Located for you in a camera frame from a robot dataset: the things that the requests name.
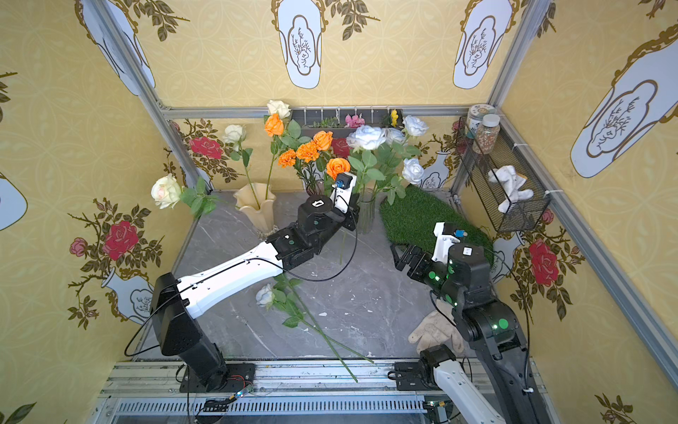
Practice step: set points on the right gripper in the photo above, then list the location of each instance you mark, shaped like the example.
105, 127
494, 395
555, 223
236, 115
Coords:
418, 262

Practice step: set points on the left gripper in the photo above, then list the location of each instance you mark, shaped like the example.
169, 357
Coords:
349, 215

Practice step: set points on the orange rose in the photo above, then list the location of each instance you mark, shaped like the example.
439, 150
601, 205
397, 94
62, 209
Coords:
336, 166
320, 150
286, 138

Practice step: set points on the orange marigold flower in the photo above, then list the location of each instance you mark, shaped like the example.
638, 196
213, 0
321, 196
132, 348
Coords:
287, 159

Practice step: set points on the pale blue white rose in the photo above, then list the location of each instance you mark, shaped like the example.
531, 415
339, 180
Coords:
396, 144

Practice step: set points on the cream white rose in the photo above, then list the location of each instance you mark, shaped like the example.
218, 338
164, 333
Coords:
168, 193
278, 107
234, 137

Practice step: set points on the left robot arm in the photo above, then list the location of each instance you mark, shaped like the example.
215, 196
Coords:
178, 302

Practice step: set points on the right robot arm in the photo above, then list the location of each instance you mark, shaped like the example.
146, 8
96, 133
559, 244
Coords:
488, 325

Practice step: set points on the beige work glove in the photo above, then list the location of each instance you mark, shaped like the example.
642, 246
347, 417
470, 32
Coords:
437, 329

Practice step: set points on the clear glass vase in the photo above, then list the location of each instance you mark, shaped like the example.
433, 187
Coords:
367, 207

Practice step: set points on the cream wavy glass vase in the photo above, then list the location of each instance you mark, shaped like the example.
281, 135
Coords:
261, 218

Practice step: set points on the green artificial grass mat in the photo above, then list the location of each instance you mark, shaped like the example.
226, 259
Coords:
411, 221

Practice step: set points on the pink flower in tray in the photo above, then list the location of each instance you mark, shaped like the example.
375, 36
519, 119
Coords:
354, 121

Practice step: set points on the white plush toy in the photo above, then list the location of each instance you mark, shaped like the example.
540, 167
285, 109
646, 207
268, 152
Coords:
511, 182

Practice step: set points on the yellow flower in tray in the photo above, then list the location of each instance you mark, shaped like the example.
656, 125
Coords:
394, 118

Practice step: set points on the jar of coloured beads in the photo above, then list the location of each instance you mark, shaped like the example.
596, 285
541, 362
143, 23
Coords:
486, 134

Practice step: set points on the glass jar with label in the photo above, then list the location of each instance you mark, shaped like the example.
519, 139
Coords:
474, 118

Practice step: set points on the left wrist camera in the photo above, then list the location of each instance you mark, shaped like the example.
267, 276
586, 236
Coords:
342, 191

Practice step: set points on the grey wall planter tray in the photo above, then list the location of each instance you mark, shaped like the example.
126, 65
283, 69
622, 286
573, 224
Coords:
313, 120

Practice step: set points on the black wire wall basket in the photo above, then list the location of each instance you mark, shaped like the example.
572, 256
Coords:
522, 215

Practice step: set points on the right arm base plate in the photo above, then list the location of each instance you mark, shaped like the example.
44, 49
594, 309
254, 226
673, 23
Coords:
411, 376

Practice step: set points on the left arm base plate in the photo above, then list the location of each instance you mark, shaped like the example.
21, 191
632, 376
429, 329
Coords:
235, 378

